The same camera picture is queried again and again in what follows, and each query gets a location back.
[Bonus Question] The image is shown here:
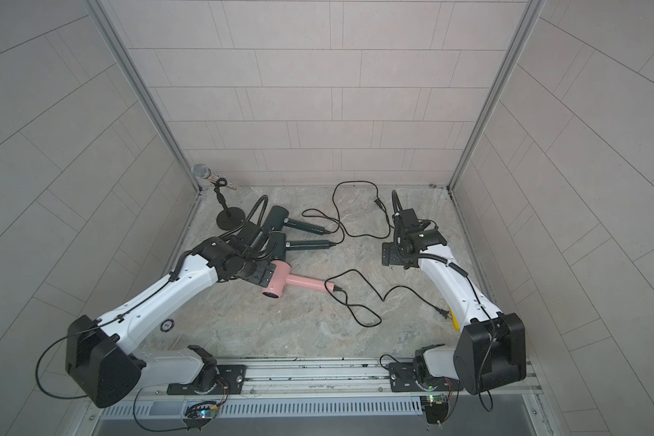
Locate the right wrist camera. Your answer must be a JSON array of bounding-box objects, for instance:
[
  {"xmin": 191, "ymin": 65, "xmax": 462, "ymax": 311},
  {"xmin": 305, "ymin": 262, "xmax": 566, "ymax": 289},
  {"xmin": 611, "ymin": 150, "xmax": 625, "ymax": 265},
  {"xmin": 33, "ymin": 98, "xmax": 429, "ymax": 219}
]
[{"xmin": 393, "ymin": 208, "xmax": 421, "ymax": 234}]

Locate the pink dryer black cord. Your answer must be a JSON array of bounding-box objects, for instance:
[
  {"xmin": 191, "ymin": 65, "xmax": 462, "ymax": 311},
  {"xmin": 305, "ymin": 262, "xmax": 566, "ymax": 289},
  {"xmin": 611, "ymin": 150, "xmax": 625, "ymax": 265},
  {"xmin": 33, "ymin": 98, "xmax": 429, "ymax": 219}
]
[{"xmin": 323, "ymin": 268, "xmax": 452, "ymax": 329}]

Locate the near green hair dryer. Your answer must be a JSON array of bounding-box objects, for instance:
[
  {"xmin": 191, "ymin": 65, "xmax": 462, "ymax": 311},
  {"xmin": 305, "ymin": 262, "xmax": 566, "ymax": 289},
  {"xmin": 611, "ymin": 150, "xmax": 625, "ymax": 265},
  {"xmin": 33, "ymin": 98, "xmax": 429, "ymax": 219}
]
[{"xmin": 269, "ymin": 232, "xmax": 337, "ymax": 261}]

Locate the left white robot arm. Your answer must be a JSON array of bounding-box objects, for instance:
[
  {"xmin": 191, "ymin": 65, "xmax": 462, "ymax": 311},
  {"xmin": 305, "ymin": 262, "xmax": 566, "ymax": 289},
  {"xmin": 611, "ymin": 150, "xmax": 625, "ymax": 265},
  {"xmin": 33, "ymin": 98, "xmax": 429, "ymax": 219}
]
[{"xmin": 65, "ymin": 237, "xmax": 276, "ymax": 409}]

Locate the yellow sticker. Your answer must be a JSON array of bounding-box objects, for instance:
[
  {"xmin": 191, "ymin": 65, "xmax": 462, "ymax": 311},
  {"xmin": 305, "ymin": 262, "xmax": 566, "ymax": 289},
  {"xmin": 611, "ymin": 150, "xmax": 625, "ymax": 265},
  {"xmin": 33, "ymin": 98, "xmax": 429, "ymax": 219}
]
[{"xmin": 449, "ymin": 311, "xmax": 461, "ymax": 332}]

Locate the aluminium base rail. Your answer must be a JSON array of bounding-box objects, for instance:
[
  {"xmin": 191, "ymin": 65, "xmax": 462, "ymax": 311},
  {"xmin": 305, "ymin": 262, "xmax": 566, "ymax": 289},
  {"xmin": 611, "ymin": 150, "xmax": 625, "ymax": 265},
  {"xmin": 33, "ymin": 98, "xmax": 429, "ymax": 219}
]
[{"xmin": 86, "ymin": 356, "xmax": 543, "ymax": 401}]

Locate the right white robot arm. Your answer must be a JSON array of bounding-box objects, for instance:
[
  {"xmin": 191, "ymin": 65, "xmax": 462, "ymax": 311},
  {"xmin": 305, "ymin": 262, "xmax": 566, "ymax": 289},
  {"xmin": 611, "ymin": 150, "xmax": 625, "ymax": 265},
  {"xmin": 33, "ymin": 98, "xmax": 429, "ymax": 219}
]
[{"xmin": 381, "ymin": 230, "xmax": 527, "ymax": 395}]

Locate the green hair dryer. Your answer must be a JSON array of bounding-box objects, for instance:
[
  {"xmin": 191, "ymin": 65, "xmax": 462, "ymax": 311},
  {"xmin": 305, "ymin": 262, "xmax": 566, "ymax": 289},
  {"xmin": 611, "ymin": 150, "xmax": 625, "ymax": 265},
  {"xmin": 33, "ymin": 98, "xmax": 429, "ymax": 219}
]
[
  {"xmin": 263, "ymin": 205, "xmax": 329, "ymax": 235},
  {"xmin": 269, "ymin": 232, "xmax": 337, "ymax": 261}
]

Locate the far green dryer cord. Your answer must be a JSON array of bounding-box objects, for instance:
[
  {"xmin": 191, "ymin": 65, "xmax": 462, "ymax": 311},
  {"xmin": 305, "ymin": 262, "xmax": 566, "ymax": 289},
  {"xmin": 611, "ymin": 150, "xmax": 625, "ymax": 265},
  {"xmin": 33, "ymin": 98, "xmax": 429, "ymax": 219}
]
[{"xmin": 300, "ymin": 180, "xmax": 392, "ymax": 241}]

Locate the far green hair dryer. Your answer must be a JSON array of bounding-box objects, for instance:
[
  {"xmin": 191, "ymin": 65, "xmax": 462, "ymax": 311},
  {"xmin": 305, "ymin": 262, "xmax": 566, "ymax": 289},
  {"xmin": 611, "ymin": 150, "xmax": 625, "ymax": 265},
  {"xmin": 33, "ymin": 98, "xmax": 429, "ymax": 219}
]
[{"xmin": 263, "ymin": 205, "xmax": 329, "ymax": 235}]

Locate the pink hair dryer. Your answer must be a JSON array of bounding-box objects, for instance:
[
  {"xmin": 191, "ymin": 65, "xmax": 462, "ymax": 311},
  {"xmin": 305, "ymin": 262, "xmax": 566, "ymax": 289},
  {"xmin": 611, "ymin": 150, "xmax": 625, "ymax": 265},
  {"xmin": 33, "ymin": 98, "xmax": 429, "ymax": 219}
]
[{"xmin": 261, "ymin": 260, "xmax": 335, "ymax": 299}]

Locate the black microphone stand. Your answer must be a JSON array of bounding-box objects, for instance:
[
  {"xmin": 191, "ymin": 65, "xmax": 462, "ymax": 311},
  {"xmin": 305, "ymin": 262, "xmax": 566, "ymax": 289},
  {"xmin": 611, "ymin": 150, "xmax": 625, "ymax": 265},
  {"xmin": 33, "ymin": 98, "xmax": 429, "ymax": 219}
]
[{"xmin": 192, "ymin": 163, "xmax": 245, "ymax": 231}]

